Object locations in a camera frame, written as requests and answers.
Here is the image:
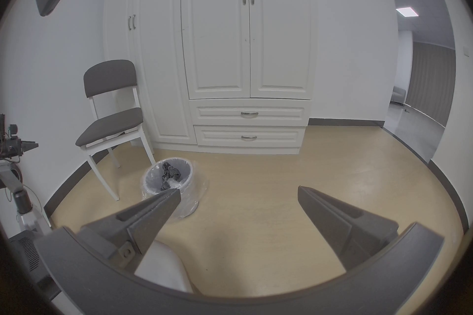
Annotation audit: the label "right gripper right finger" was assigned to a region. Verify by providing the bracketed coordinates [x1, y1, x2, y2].
[297, 186, 400, 273]

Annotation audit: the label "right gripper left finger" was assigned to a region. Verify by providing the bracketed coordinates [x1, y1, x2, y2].
[79, 188, 182, 268]

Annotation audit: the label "black plastic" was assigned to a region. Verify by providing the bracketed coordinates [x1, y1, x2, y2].
[159, 162, 182, 192]

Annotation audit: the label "clear plastic bag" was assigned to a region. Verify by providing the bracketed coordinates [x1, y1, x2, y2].
[141, 157, 210, 220]

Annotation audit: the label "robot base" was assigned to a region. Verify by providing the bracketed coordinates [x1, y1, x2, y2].
[7, 210, 202, 296]

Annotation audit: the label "white trash bin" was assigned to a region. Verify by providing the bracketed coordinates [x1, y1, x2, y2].
[144, 158, 200, 219]

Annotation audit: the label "white chair grey cushions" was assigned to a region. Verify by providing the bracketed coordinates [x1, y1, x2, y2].
[75, 60, 156, 201]

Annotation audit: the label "grey curtain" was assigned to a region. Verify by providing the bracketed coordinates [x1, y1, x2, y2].
[405, 41, 457, 127]

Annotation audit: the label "white wardrobe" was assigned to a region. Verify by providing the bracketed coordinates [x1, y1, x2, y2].
[103, 0, 320, 155]

